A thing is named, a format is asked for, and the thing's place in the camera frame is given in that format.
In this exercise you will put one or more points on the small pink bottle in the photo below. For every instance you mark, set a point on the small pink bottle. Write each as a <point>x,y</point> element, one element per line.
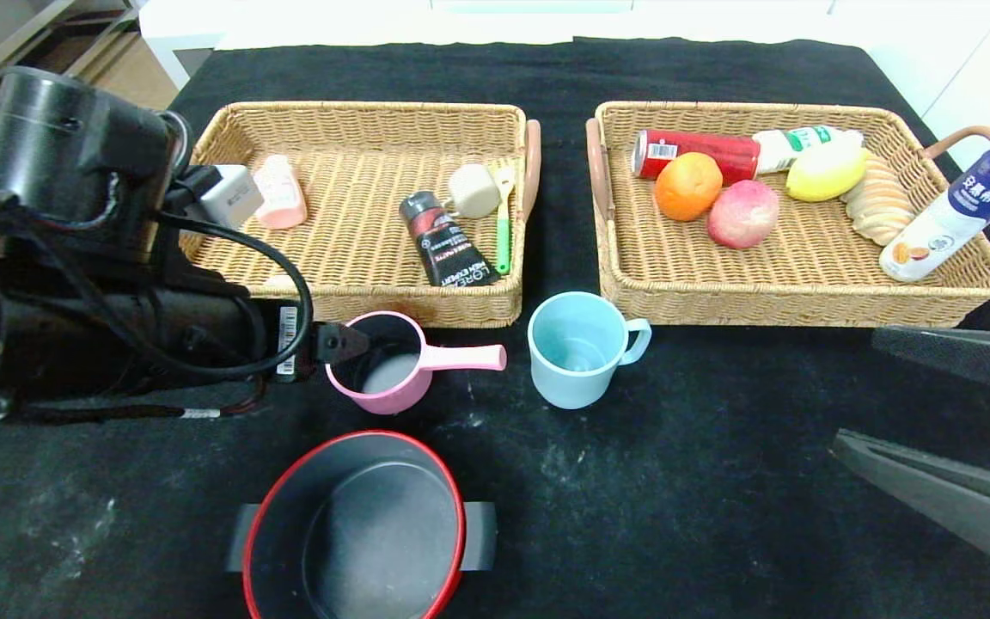
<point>286,202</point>

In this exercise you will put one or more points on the pink saucepan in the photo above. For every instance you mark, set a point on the pink saucepan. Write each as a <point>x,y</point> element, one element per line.
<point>392,391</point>

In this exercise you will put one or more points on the orange fruit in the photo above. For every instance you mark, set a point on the orange fruit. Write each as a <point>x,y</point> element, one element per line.
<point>688,187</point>

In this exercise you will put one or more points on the small cream round object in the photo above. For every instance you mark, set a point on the small cream round object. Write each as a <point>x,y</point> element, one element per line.
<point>278,281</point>

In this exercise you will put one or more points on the red rimmed black pot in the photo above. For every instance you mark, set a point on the red rimmed black pot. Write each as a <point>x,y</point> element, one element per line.
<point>375,533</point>

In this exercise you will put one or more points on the pink peach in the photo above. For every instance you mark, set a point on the pink peach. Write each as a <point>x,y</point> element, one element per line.
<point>744,215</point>

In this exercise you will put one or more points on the white yogurt bottle blue cap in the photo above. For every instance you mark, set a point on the white yogurt bottle blue cap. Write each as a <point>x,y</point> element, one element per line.
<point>950,215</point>

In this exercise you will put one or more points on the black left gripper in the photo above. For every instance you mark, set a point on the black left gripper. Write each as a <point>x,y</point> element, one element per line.
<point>290,341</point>

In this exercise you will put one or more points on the yellow lemon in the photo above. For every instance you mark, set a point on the yellow lemon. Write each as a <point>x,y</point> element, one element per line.
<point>826,174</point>

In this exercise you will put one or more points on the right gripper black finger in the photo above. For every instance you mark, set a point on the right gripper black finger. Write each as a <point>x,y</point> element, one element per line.
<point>976,354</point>
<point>959,507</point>

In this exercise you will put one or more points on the red drink can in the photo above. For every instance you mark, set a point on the red drink can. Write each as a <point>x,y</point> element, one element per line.
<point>727,150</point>

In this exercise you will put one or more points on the small beige cup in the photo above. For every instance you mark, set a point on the small beige cup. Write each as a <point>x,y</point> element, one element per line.
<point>473,191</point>

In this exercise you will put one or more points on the white bottle green label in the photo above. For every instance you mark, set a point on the white bottle green label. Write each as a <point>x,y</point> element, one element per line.
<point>783,146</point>

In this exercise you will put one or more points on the striped bread roll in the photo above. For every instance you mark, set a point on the striped bread roll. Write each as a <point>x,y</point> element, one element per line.
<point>877,211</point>

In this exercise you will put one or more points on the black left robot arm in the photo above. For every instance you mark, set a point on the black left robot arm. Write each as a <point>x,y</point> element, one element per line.
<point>57,137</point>

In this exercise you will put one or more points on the rectangular wicker basket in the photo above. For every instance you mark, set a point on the rectangular wicker basket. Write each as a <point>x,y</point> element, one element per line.
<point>357,258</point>
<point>718,275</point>

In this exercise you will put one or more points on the light blue mug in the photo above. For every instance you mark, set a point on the light blue mug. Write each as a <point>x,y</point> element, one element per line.
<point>577,378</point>

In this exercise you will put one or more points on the black cosmetic tube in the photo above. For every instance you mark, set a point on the black cosmetic tube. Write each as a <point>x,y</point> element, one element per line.
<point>448,249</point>

